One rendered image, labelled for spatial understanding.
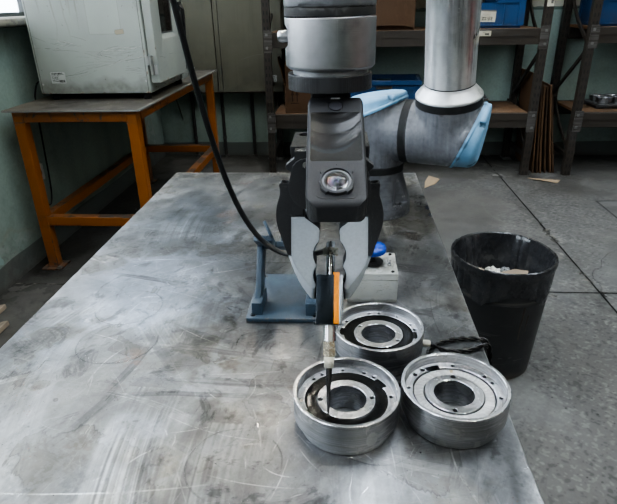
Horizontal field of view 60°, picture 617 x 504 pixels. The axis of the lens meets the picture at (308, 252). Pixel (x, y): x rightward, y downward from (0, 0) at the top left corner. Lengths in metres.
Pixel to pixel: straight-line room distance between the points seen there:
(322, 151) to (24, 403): 0.43
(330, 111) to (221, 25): 3.91
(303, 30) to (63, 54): 2.46
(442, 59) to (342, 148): 0.54
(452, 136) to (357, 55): 0.54
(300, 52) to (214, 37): 3.95
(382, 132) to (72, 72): 2.06
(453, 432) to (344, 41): 0.35
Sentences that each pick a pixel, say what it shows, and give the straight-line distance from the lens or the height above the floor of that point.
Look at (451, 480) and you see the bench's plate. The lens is 0.53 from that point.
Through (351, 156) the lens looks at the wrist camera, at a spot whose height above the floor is 1.08.
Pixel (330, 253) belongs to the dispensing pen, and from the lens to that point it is 0.52.
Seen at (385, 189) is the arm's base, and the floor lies 0.86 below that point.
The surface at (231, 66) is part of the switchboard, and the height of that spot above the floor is 0.75.
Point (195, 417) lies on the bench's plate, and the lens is 0.59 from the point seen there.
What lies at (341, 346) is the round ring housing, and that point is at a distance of 0.62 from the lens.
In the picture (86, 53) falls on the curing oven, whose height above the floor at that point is 0.99.
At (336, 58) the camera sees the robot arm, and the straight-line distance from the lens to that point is 0.44.
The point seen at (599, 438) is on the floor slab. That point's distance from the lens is 1.88.
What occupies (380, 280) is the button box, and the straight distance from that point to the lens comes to 0.75.
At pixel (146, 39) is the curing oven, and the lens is 2.71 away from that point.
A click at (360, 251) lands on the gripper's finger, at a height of 0.98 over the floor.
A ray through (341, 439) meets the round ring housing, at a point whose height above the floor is 0.83.
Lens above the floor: 1.19
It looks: 25 degrees down
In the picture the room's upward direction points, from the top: 1 degrees counter-clockwise
